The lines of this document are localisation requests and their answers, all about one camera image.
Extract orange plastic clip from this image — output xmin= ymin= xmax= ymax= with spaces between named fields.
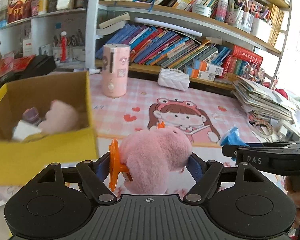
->
xmin=109 ymin=121 xmax=169 ymax=194

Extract white bookshelf frame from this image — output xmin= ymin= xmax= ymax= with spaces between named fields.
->
xmin=0 ymin=0 xmax=284 ymax=82

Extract yellow cardboard box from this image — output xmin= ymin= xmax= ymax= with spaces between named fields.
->
xmin=0 ymin=72 xmax=98 ymax=186

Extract red paper sheets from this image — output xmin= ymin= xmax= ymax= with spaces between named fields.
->
xmin=0 ymin=55 xmax=36 ymax=78

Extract orange white box upper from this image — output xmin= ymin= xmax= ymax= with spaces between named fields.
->
xmin=192 ymin=59 xmax=224 ymax=76

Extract stack of magazines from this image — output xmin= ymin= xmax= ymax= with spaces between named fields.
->
xmin=232 ymin=77 xmax=298 ymax=124

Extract pink cartoon table mat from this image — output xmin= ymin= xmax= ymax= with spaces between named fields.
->
xmin=0 ymin=74 xmax=291 ymax=205

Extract purple bottle in box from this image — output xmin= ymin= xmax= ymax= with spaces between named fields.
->
xmin=22 ymin=107 xmax=45 ymax=126

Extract orange white box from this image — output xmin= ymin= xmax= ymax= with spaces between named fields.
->
xmin=184 ymin=66 xmax=215 ymax=82
xmin=192 ymin=59 xmax=224 ymax=76

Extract roll of tape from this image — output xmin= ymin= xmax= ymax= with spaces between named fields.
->
xmin=253 ymin=121 xmax=274 ymax=138

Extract row of leaning books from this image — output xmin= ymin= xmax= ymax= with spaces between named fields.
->
xmin=104 ymin=23 xmax=231 ymax=70

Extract orange white box lower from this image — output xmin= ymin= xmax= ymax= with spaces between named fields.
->
xmin=184 ymin=66 xmax=215 ymax=82

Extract blue plastic toy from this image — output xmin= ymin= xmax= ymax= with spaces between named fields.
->
xmin=219 ymin=126 xmax=247 ymax=160

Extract pink cylindrical humidifier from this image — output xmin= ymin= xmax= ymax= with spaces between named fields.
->
xmin=101 ymin=43 xmax=130 ymax=98

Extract red fortune god bag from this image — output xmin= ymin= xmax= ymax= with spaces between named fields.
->
xmin=7 ymin=0 xmax=33 ymax=23

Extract white charger plug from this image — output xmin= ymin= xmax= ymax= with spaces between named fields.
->
xmin=12 ymin=120 xmax=42 ymax=141

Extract white quilted handbag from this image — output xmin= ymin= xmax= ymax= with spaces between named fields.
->
xmin=158 ymin=68 xmax=190 ymax=91

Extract white power strip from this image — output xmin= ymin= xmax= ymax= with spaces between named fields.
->
xmin=272 ymin=120 xmax=300 ymax=141

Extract red book set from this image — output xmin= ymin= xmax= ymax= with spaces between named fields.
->
xmin=216 ymin=45 xmax=263 ymax=79

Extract pink plush toy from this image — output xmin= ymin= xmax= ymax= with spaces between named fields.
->
xmin=119 ymin=126 xmax=192 ymax=194

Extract pink plush in box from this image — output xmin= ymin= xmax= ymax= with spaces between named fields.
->
xmin=38 ymin=100 xmax=79 ymax=134

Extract person's right hand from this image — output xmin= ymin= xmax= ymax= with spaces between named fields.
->
xmin=283 ymin=177 xmax=300 ymax=240

